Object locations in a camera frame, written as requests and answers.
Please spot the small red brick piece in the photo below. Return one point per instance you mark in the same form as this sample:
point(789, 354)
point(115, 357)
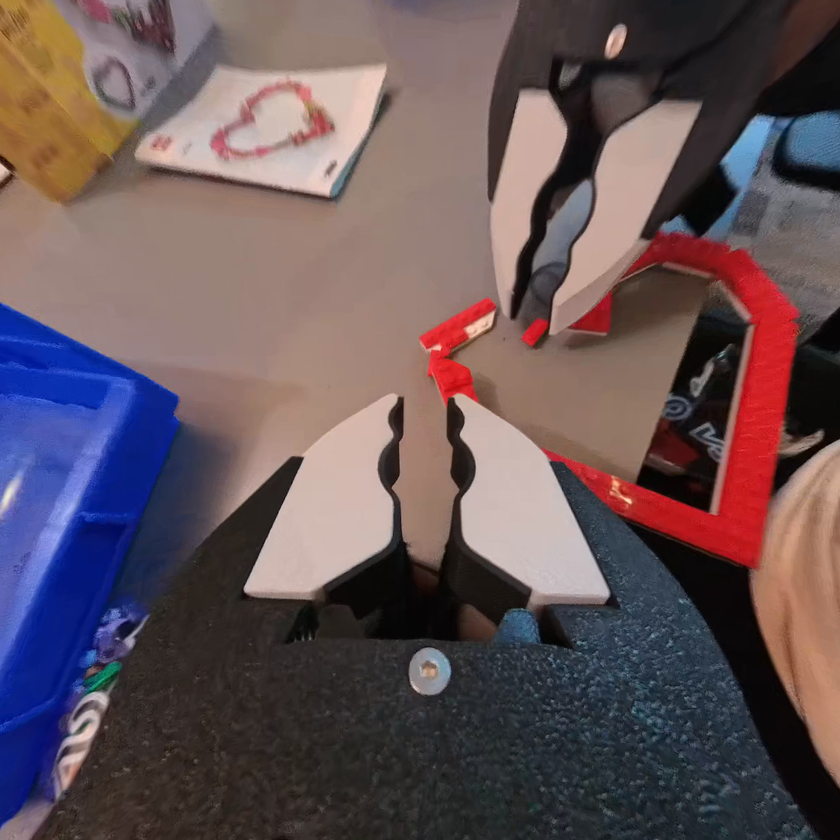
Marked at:
point(535, 333)

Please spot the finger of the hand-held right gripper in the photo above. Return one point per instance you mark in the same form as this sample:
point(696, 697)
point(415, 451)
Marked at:
point(525, 157)
point(630, 197)

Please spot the red brick heart frame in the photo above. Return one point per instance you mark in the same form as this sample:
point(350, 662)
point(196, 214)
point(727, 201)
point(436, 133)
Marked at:
point(768, 394)

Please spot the dark printed bag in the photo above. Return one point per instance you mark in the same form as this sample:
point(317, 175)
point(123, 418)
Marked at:
point(695, 420)

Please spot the printed plastic bag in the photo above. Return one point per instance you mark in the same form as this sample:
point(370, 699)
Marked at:
point(98, 695)

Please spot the person's beige clothing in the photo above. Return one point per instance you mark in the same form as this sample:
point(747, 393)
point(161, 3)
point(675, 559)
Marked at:
point(807, 590)

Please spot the blue plastic bin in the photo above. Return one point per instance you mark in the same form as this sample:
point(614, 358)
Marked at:
point(72, 472)

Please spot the white yellow heart print box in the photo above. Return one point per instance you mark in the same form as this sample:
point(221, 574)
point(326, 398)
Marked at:
point(46, 118)

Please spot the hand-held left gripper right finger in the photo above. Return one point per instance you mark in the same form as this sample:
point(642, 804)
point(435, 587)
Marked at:
point(525, 518)

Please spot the grey desk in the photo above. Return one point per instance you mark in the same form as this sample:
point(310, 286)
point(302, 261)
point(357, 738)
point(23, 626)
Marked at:
point(262, 282)

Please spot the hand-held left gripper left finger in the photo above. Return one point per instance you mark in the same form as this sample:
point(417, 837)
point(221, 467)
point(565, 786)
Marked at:
point(328, 512)

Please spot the person's right forearm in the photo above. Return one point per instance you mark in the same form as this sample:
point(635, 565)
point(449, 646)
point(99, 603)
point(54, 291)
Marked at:
point(814, 85)

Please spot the heart print instruction booklet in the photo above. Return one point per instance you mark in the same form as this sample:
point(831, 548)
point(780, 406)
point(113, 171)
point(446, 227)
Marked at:
point(197, 131)

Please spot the blue office chair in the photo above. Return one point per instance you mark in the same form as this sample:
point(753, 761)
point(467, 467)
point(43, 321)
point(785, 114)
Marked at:
point(807, 144)

